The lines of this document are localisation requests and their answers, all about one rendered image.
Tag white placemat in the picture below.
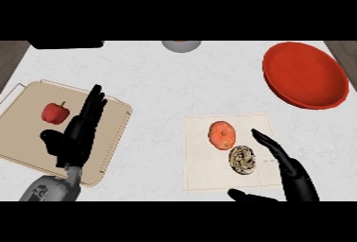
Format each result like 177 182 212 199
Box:
183 112 286 193

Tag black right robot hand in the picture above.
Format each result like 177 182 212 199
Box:
225 128 320 202

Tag brown swirl cupcake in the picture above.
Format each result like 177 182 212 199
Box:
227 145 258 176

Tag red bell pepper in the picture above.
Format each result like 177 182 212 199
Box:
40 101 71 126

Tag black flat appliance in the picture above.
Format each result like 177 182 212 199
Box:
26 40 106 50

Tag beige tray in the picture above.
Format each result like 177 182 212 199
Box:
0 78 134 187

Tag orange round fruit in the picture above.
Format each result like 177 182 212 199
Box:
206 120 237 151

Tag red bowl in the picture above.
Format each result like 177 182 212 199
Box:
261 42 349 111

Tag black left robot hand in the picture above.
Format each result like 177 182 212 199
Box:
38 83 109 169

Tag grey round object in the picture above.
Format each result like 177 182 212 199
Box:
161 40 202 54

